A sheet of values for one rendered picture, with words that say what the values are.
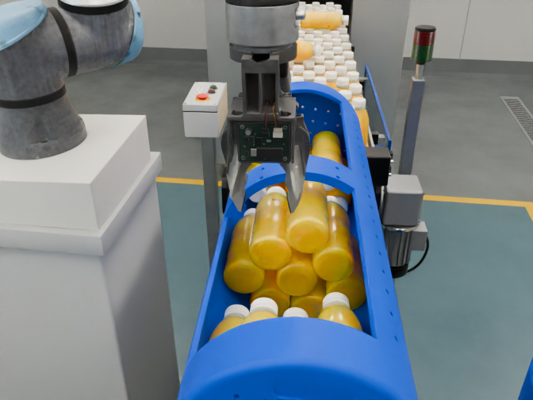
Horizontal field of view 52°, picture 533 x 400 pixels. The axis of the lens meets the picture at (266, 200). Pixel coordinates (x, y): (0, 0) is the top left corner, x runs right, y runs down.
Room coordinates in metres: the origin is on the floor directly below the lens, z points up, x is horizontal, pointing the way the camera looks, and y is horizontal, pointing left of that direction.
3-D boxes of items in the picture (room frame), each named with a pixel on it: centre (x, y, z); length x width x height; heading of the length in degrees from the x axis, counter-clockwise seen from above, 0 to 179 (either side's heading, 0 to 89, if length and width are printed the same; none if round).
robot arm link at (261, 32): (0.57, 0.00, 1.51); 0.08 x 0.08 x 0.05
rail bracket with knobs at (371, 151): (1.35, -0.30, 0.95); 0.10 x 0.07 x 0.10; 86
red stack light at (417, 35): (1.68, -0.48, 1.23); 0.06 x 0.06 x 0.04
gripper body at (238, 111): (0.57, 0.00, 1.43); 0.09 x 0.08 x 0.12; 176
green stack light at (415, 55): (1.68, -0.48, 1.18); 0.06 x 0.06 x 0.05
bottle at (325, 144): (1.10, -0.14, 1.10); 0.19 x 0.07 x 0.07; 176
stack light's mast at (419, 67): (1.68, -0.48, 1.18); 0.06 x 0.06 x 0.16
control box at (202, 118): (1.55, 0.18, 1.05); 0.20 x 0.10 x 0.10; 176
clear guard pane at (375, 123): (1.94, -0.41, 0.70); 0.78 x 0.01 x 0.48; 176
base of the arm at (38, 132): (0.90, 0.40, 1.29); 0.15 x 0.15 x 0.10
